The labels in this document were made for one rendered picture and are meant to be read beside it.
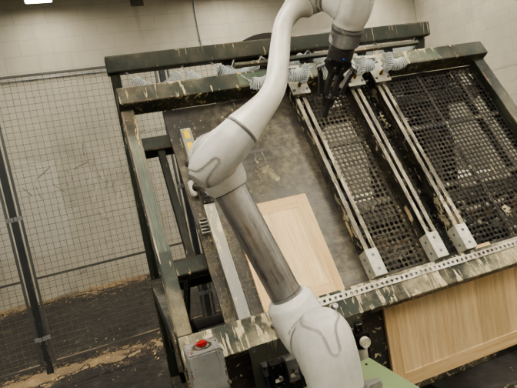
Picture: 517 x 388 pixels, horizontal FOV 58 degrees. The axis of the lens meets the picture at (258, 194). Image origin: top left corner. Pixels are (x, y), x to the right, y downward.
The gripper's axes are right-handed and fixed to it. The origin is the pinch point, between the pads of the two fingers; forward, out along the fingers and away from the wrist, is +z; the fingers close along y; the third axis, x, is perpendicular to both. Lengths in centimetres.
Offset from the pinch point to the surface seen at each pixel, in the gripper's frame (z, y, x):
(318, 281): 83, -15, 5
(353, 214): 69, -36, -23
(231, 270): 79, 22, 2
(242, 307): 84, 19, 17
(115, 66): 55, 81, -124
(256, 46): 45, -1, -147
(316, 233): 75, -17, -16
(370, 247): 74, -40, -6
